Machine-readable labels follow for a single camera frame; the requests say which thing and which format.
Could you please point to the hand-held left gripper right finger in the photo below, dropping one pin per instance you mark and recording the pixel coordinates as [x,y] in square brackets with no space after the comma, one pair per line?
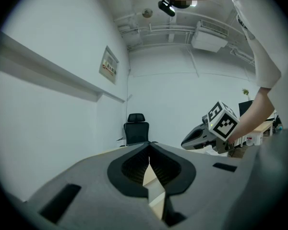
[206,181]

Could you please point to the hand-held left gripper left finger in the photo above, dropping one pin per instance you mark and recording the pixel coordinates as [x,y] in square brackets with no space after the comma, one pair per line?
[86,176]

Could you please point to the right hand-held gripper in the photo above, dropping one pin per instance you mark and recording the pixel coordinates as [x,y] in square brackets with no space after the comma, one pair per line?
[224,126]

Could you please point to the person's right forearm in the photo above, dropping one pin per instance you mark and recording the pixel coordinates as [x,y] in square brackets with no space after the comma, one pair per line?
[256,114]

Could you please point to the white cardboard box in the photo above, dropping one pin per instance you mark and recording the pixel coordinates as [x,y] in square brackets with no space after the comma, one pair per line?
[120,142]

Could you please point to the black monitor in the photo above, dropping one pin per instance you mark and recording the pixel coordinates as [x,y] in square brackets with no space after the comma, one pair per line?
[245,108]

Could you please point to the green plant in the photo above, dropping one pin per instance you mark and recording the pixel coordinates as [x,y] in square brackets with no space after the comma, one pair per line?
[246,92]

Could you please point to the light wooden desk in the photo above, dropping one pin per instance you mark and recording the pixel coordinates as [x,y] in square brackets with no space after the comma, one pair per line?
[264,127]

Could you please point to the black office chair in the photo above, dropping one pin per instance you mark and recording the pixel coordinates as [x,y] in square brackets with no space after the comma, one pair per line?
[136,130]

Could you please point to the white air conditioner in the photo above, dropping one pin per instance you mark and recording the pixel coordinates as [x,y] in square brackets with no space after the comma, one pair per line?
[208,38]

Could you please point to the white ceiling pipes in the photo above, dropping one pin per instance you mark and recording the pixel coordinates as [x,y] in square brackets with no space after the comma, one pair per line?
[158,29]

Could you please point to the person's white shirt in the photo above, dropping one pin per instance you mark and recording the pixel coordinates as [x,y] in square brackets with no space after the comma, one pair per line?
[261,32]

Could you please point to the round ceiling lamp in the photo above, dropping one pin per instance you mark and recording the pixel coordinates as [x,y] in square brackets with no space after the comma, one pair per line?
[147,13]

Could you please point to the framed wall poster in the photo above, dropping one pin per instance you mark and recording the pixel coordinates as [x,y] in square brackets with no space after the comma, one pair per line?
[109,66]

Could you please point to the black head camera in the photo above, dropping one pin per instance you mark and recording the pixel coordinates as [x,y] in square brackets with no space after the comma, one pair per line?
[166,7]

